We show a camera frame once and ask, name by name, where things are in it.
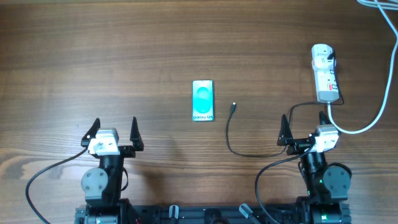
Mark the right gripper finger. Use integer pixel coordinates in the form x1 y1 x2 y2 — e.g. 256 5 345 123
318 111 331 125
277 114 294 146

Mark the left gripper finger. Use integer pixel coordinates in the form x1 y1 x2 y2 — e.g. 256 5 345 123
81 118 101 147
129 116 144 151

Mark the black USB charging cable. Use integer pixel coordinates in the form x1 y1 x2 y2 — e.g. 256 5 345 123
225 46 345 158

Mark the turquoise screen smartphone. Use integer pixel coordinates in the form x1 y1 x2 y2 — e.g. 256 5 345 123
192 80 215 122

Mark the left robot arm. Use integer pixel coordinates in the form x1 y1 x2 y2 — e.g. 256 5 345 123
74 118 144 224

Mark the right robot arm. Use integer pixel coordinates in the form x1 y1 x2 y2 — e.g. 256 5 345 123
277 111 352 224

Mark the white power strip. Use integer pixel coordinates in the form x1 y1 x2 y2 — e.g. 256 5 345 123
312 44 340 103

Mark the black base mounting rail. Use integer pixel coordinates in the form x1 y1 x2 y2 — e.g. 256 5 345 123
74 203 352 224

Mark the black right camera cable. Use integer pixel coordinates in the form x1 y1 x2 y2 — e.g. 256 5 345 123
254 144 317 224

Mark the black camera cable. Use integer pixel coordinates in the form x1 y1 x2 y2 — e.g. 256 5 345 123
25 147 89 224
254 144 317 224

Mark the black left camera cable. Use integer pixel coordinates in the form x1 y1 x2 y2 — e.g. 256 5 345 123
25 147 89 224

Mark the white power strip cord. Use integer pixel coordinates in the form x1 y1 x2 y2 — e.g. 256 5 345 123
326 0 398 135

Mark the white cables top corner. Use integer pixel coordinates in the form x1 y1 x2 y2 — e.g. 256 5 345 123
356 0 398 11

